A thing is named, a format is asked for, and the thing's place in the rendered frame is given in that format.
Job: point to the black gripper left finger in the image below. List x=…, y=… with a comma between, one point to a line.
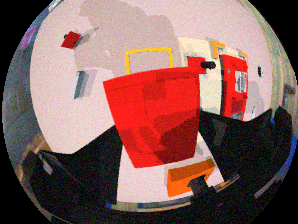
x=94, y=166

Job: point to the black toy tyre with white hub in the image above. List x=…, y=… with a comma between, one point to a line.
x=260, y=71

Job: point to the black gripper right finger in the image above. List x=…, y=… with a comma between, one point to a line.
x=230, y=140

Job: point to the yellow rectangular outline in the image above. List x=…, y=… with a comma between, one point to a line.
x=127, y=53

